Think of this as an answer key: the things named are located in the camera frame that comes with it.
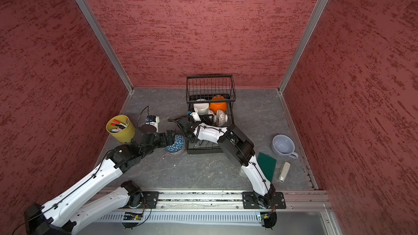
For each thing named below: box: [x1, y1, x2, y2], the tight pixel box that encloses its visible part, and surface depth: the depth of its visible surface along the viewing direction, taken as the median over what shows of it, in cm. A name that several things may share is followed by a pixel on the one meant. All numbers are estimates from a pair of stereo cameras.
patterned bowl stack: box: [163, 147, 187, 157], surface depth 85 cm
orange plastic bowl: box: [209, 95, 229, 115], surface depth 103 cm
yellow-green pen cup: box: [105, 114, 136, 144], surface depth 88 cm
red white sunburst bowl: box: [216, 108, 229, 127], surface depth 95 cm
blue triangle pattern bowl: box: [164, 134, 186, 157], surface depth 87 cm
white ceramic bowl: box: [193, 99, 210, 116], surface depth 102 cm
